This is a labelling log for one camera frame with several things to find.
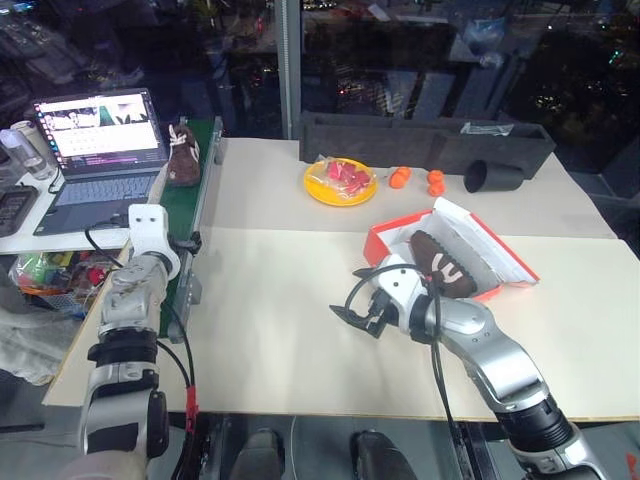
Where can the grey open laptop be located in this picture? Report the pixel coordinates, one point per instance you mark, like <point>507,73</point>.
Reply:
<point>100,165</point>

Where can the green conveyor belt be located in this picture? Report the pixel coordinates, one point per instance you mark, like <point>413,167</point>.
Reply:
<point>192,200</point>

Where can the dark grey foam tray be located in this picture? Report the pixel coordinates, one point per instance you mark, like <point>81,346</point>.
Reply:
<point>380,142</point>

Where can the grey metal window post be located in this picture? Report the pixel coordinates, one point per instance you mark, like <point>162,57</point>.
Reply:
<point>289,70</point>

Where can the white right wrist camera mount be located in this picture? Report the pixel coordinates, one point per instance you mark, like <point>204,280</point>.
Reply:
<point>400,287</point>

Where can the black desk phone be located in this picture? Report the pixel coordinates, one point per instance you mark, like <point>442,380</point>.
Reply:
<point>14,207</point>

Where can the white lidded cup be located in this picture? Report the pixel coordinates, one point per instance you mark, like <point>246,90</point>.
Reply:
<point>22,127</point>

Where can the yellow plate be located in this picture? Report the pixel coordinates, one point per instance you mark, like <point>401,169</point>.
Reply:
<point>320,192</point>

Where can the clear plastic bag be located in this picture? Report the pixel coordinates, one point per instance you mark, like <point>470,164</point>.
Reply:
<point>487,129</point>

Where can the clear water bottle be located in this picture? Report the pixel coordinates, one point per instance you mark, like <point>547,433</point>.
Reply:
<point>25,155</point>

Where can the bag of red pieces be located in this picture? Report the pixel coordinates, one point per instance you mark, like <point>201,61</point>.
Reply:
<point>350,177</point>

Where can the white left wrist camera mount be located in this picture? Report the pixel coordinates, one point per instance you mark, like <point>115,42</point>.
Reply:
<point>147,232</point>

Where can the bag of colourful items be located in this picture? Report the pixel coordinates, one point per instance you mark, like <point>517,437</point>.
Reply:
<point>55,277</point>

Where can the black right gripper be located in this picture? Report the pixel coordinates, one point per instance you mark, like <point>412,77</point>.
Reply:
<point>379,312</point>

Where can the dark rounded shape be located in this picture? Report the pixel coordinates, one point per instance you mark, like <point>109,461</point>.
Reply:
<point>260,455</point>
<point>382,457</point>

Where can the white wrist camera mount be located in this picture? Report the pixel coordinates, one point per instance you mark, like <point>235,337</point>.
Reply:
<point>400,287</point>
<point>147,232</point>

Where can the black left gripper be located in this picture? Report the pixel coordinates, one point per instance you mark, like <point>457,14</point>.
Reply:
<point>182,246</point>

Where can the black cylindrical cup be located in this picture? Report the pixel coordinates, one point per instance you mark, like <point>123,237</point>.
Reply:
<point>492,179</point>

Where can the brown shoe with white laces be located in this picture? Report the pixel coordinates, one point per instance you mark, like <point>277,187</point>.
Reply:
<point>183,160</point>

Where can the orange knobbly toy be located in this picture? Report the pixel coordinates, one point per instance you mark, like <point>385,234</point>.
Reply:
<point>400,178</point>
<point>436,183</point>

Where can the brown shoe with white stripes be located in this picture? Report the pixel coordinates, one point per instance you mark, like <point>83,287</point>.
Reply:
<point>445,265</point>

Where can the orange and white shoebox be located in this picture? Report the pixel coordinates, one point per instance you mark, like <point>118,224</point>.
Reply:
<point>490,250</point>

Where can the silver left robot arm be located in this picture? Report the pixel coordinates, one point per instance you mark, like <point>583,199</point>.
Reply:
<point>125,300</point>

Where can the white crumpled cloth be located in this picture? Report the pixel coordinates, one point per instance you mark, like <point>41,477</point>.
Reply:
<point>30,340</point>

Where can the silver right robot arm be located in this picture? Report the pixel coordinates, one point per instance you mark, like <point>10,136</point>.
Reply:
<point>505,360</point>

